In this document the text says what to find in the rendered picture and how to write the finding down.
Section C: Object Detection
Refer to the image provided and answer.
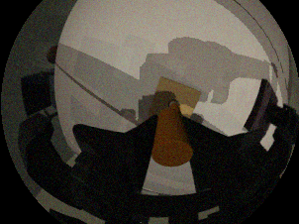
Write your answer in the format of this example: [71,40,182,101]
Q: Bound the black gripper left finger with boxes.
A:
[73,114,158,194]

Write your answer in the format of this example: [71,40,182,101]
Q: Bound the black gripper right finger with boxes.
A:
[181,116,264,193]

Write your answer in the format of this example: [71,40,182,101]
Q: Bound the brown rectangular block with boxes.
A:
[148,77,201,119]

